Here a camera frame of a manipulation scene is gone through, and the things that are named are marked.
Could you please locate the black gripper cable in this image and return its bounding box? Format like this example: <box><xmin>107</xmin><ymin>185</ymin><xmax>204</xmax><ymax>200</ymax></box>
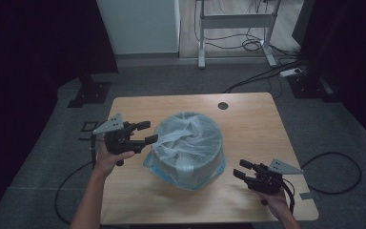
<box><xmin>54</xmin><ymin>133</ymin><xmax>97</xmax><ymax>225</ymax></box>
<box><xmin>281</xmin><ymin>152</ymin><xmax>363</xmax><ymax>215</ymax></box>

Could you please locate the desk with white metal frame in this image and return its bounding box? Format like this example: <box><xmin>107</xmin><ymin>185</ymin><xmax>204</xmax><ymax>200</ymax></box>
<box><xmin>195</xmin><ymin>0</ymin><xmax>282</xmax><ymax>70</ymax></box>

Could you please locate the thin black floor cable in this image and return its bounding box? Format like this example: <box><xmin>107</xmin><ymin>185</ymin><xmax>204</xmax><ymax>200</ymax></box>
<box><xmin>193</xmin><ymin>0</ymin><xmax>268</xmax><ymax>52</ymax></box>

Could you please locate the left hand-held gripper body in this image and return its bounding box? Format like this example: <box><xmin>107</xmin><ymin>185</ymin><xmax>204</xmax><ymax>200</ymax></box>
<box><xmin>92</xmin><ymin>113</ymin><xmax>147</xmax><ymax>156</ymax></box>

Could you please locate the dark curtain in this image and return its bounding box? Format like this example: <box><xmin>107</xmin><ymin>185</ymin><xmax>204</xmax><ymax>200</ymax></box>
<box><xmin>0</xmin><ymin>0</ymin><xmax>120</xmax><ymax>96</ymax></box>
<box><xmin>292</xmin><ymin>0</ymin><xmax>366</xmax><ymax>151</ymax></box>

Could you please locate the white cabinet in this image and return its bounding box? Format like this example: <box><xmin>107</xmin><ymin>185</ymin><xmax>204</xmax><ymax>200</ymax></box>
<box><xmin>95</xmin><ymin>0</ymin><xmax>181</xmax><ymax>55</ymax></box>

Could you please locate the white power strip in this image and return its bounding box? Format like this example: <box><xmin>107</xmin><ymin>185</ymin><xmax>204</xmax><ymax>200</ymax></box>
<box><xmin>279</xmin><ymin>67</ymin><xmax>304</xmax><ymax>78</ymax></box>

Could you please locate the white bag with blue edge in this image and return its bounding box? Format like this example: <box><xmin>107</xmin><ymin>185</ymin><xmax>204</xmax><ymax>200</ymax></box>
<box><xmin>142</xmin><ymin>111</ymin><xmax>227</xmax><ymax>192</ymax></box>

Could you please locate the person's left hand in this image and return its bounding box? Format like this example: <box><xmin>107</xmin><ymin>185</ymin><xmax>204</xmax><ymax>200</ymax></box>
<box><xmin>91</xmin><ymin>140</ymin><xmax>136</xmax><ymax>181</ymax></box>

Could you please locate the thick black floor cable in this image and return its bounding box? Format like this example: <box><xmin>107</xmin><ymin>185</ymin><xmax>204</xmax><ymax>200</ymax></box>
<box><xmin>222</xmin><ymin>60</ymin><xmax>303</xmax><ymax>94</ymax></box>

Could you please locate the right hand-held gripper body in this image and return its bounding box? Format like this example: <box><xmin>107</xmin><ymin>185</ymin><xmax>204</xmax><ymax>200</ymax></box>
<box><xmin>248</xmin><ymin>158</ymin><xmax>304</xmax><ymax>196</ymax></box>

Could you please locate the person's right hand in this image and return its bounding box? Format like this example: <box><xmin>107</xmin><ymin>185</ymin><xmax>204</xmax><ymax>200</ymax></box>
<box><xmin>256</xmin><ymin>186</ymin><xmax>293</xmax><ymax>221</ymax></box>

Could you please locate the black stand base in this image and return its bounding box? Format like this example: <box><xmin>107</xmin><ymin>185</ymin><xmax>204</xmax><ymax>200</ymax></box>
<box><xmin>287</xmin><ymin>74</ymin><xmax>341</xmax><ymax>103</ymax></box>
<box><xmin>67</xmin><ymin>74</ymin><xmax>112</xmax><ymax>109</ymax></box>

